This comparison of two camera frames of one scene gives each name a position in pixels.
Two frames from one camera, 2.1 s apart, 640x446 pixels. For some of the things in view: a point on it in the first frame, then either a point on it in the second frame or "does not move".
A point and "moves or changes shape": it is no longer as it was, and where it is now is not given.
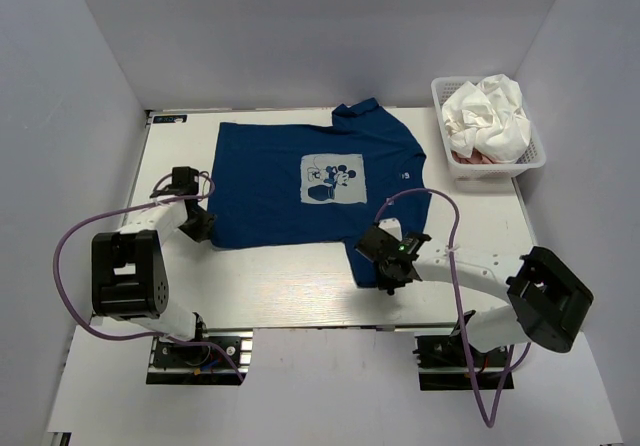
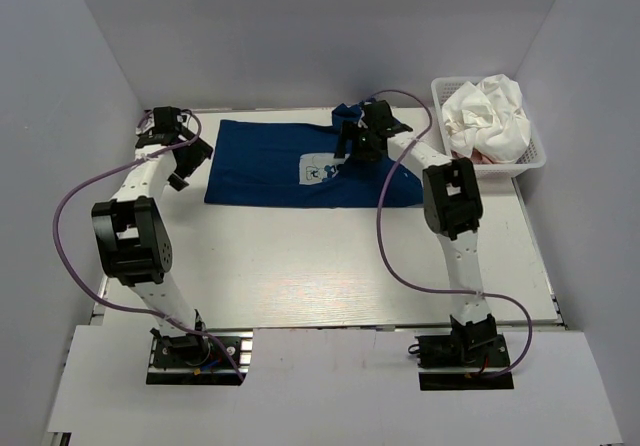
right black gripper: x=389 y=283 -> x=350 y=131
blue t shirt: x=320 y=184 moves or changes shape
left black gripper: x=204 y=230 -> x=199 y=152
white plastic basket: x=487 y=175 does not move
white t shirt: x=488 y=119 does not move
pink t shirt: x=475 y=158 does not move
